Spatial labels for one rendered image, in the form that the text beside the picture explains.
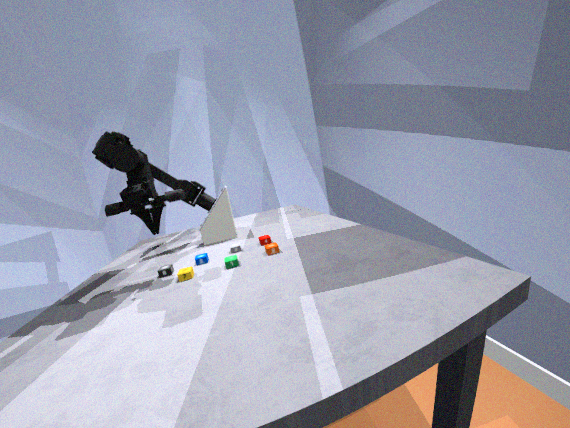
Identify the green block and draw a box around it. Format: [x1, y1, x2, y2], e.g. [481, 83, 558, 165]
[224, 254, 239, 269]

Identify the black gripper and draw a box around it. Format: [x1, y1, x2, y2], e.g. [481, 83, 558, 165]
[105, 173, 186, 235]

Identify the blue block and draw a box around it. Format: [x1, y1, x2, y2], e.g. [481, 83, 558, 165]
[195, 253, 209, 265]

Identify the yellow block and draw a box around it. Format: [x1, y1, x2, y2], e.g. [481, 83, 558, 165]
[177, 267, 194, 282]

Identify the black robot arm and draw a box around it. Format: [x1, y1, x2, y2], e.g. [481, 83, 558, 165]
[92, 131, 217, 213]

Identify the orange block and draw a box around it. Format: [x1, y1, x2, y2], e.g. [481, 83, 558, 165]
[265, 243, 279, 256]

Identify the red block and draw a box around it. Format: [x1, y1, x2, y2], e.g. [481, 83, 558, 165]
[259, 235, 271, 246]

